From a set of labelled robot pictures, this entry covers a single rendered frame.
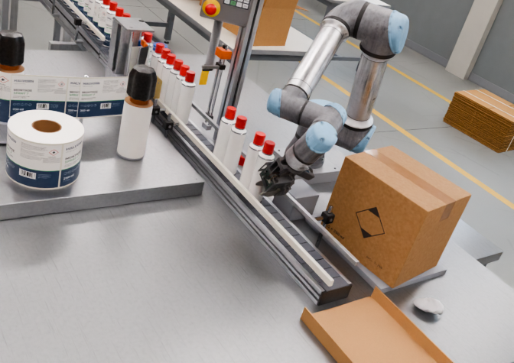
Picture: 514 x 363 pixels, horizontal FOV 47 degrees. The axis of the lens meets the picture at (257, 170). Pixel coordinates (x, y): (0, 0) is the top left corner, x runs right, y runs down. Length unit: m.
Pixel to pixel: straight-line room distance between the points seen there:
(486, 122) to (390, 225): 4.12
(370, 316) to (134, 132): 0.89
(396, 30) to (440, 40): 6.25
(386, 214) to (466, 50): 6.11
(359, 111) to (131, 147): 0.75
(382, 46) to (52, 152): 1.00
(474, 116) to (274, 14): 2.70
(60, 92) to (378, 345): 1.22
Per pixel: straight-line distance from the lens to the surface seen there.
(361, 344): 1.55
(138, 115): 1.83
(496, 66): 7.59
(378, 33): 1.83
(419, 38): 8.28
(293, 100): 1.64
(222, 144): 1.94
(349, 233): 1.78
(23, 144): 1.67
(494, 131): 5.72
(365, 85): 1.94
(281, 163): 1.62
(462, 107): 5.86
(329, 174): 2.17
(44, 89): 1.96
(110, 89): 2.03
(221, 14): 2.06
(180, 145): 2.11
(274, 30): 3.73
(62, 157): 1.67
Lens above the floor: 1.83
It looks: 28 degrees down
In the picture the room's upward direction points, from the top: 16 degrees clockwise
